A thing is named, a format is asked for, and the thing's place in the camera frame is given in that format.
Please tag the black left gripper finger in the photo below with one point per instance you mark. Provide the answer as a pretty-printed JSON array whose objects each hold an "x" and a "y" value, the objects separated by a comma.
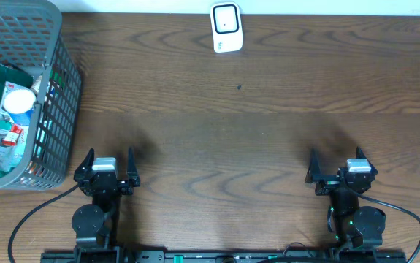
[
  {"x": 131, "y": 170},
  {"x": 84, "y": 169}
]

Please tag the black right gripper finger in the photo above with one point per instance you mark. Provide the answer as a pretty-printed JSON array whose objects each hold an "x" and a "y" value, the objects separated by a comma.
[
  {"x": 360, "y": 155},
  {"x": 313, "y": 174}
]

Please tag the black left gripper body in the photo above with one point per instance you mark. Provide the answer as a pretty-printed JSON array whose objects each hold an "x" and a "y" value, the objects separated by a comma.
[{"x": 122, "y": 191}]

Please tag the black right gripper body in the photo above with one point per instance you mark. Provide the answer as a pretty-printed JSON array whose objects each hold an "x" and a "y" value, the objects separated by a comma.
[{"x": 328, "y": 185}]

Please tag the white blue round container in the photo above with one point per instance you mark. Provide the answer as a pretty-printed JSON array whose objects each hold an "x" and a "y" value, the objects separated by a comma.
[{"x": 20, "y": 105}]

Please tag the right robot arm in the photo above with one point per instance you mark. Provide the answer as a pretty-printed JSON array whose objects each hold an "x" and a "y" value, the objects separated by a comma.
[{"x": 356, "y": 227}]

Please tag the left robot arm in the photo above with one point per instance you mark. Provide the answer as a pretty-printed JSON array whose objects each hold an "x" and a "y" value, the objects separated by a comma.
[{"x": 96, "y": 224}]

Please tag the red white tube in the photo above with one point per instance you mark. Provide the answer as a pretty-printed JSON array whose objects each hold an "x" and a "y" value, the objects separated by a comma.
[{"x": 12, "y": 136}]

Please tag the grey plastic mesh basket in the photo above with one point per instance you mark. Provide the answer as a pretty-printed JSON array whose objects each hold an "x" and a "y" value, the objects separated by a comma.
[{"x": 30, "y": 38}]

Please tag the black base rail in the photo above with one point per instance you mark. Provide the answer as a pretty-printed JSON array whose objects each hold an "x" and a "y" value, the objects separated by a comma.
[{"x": 151, "y": 256}]

